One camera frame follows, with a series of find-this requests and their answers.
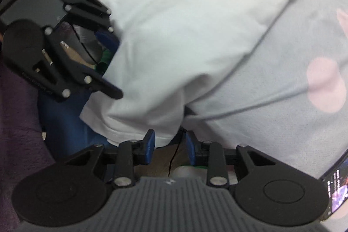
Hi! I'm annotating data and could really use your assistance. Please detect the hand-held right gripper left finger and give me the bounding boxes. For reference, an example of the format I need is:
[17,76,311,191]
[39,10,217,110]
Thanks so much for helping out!
[64,129,156,189]

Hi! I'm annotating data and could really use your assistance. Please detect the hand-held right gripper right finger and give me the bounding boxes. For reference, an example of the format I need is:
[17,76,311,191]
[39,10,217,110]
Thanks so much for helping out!
[185,130,275,189]

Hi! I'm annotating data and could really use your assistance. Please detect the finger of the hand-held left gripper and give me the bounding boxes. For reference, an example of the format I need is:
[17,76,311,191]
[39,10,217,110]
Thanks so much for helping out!
[30,26,124,100]
[63,0,121,55]

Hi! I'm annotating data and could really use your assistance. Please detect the white t-shirt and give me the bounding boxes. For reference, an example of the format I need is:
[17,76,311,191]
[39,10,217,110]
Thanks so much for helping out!
[50,0,327,147]

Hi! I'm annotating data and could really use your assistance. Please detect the grey slipper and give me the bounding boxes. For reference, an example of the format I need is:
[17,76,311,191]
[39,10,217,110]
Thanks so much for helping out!
[72,25,105,64]

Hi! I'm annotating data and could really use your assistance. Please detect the green object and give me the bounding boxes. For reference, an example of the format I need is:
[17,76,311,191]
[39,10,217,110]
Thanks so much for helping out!
[96,50,116,75]

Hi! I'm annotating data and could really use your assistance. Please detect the blue cloth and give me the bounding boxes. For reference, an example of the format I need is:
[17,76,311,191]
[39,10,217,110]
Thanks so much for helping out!
[37,89,120,164]

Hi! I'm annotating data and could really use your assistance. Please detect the grey polka dot bed sheet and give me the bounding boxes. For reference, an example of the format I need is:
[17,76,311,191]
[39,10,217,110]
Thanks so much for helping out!
[183,0,348,181]

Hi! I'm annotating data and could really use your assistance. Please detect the smartphone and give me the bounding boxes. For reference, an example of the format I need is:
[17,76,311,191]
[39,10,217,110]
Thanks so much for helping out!
[321,149,348,222]

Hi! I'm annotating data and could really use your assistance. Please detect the black cable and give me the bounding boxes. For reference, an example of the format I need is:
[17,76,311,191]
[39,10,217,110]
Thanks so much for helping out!
[168,126,183,177]

